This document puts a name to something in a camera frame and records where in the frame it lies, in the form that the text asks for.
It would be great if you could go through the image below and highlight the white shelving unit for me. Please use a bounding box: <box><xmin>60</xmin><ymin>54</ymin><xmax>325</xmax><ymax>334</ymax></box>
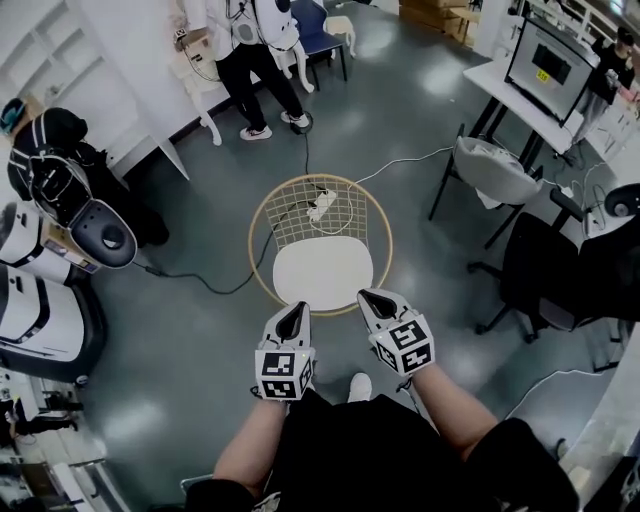
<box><xmin>0</xmin><ymin>0</ymin><xmax>191</xmax><ymax>181</ymax></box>

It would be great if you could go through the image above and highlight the long black cable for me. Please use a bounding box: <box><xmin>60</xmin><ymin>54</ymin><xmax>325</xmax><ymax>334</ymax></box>
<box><xmin>133</xmin><ymin>132</ymin><xmax>326</xmax><ymax>296</ymax></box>

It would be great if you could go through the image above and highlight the gray fabric chair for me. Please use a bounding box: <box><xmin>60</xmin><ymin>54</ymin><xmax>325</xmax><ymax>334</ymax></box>
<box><xmin>428</xmin><ymin>134</ymin><xmax>545</xmax><ymax>251</ymax></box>

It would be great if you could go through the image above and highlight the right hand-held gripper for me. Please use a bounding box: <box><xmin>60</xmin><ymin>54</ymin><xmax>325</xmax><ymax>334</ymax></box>
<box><xmin>356</xmin><ymin>287</ymin><xmax>436</xmax><ymax>377</ymax></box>

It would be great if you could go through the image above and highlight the white cushion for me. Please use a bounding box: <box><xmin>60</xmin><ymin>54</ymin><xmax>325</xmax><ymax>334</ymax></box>
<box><xmin>272</xmin><ymin>237</ymin><xmax>375</xmax><ymax>311</ymax></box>

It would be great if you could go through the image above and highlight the person's right forearm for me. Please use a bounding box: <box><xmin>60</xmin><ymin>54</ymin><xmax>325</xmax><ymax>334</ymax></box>
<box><xmin>412</xmin><ymin>362</ymin><xmax>501</xmax><ymax>461</ymax></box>

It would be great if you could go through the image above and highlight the gold wire chair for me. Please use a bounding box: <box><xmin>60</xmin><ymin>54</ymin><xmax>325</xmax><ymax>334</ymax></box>
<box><xmin>248</xmin><ymin>173</ymin><xmax>395</xmax><ymax>316</ymax></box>

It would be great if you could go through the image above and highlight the printed cardboard box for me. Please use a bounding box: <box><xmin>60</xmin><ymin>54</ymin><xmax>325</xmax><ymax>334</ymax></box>
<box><xmin>42</xmin><ymin>219</ymin><xmax>101</xmax><ymax>275</ymax></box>

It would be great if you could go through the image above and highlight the black framed monitor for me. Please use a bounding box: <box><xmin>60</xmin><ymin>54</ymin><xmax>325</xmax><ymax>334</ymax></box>
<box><xmin>503</xmin><ymin>17</ymin><xmax>601</xmax><ymax>126</ymax></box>

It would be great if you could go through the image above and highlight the white power strip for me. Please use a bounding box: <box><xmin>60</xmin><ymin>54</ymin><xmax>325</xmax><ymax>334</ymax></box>
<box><xmin>305</xmin><ymin>188</ymin><xmax>337</xmax><ymax>221</ymax></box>

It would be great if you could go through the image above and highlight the person's right white shoe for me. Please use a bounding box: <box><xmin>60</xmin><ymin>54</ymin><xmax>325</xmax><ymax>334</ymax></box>
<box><xmin>347</xmin><ymin>372</ymin><xmax>374</xmax><ymax>404</ymax></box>

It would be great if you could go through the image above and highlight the white rounded device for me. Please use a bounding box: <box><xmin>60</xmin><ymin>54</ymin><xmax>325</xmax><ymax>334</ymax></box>
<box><xmin>582</xmin><ymin>182</ymin><xmax>640</xmax><ymax>239</ymax></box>

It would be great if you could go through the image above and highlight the blue chair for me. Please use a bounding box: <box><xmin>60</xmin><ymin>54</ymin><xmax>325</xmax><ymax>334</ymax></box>
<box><xmin>289</xmin><ymin>0</ymin><xmax>349</xmax><ymax>94</ymax></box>

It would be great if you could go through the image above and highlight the white ornate table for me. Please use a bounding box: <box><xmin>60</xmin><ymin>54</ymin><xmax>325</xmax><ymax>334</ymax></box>
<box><xmin>167</xmin><ymin>19</ymin><xmax>316</xmax><ymax>147</ymax></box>

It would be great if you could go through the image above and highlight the stack of cardboard boxes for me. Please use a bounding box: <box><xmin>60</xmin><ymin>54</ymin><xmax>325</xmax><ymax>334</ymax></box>
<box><xmin>399</xmin><ymin>0</ymin><xmax>481</xmax><ymax>49</ymax></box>

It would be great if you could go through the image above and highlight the person's black clothing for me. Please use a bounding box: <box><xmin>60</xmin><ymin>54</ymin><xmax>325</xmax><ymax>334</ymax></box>
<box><xmin>183</xmin><ymin>392</ymin><xmax>582</xmax><ymax>512</ymax></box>

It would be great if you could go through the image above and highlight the white ornate stool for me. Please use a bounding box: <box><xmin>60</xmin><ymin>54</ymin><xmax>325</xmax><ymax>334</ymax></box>
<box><xmin>323</xmin><ymin>14</ymin><xmax>359</xmax><ymax>59</ymax></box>

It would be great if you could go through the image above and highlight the person's left forearm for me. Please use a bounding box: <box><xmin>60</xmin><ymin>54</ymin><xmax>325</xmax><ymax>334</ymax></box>
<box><xmin>213</xmin><ymin>397</ymin><xmax>291</xmax><ymax>494</ymax></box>

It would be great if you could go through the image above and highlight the white desk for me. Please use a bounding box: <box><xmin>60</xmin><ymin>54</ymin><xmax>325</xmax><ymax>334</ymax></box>
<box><xmin>462</xmin><ymin>54</ymin><xmax>586</xmax><ymax>156</ymax></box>

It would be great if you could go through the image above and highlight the white power cable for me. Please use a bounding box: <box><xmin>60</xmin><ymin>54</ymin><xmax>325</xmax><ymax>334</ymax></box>
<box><xmin>309</xmin><ymin>144</ymin><xmax>456</xmax><ymax>236</ymax></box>

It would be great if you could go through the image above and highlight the white and black robot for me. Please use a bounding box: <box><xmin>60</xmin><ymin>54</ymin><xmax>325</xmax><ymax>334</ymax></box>
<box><xmin>0</xmin><ymin>202</ymin><xmax>76</xmax><ymax>281</ymax></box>
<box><xmin>0</xmin><ymin>264</ymin><xmax>107</xmax><ymax>385</ymax></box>

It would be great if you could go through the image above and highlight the thin white cable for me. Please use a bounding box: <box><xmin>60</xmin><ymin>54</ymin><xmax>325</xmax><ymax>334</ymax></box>
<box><xmin>504</xmin><ymin>368</ymin><xmax>611</xmax><ymax>421</ymax></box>

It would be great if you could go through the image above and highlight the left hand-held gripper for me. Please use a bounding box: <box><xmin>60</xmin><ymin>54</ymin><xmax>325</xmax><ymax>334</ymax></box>
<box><xmin>253</xmin><ymin>300</ymin><xmax>317</xmax><ymax>402</ymax></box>

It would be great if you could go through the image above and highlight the black office chair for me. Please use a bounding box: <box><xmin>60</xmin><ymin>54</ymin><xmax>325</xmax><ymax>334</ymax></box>
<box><xmin>467</xmin><ymin>188</ymin><xmax>640</xmax><ymax>345</ymax></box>

